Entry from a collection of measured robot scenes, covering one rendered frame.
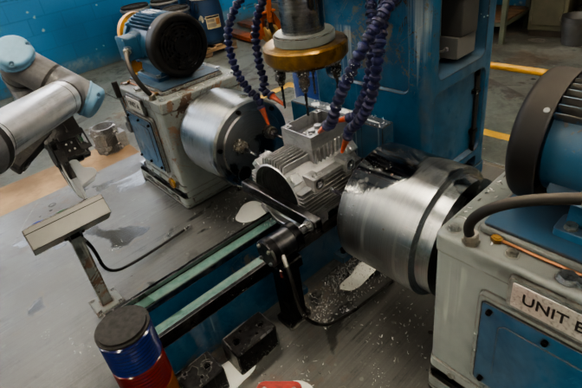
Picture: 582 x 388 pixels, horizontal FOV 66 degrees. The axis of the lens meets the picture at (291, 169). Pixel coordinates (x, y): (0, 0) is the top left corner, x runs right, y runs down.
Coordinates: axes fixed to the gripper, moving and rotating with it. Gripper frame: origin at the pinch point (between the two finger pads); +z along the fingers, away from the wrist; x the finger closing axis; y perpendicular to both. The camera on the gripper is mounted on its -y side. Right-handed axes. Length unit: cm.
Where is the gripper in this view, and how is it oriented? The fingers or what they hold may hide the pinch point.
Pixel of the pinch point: (80, 196)
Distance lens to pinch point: 112.4
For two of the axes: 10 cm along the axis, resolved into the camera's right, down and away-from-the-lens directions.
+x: -4.3, 3.0, 8.5
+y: 7.4, -4.3, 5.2
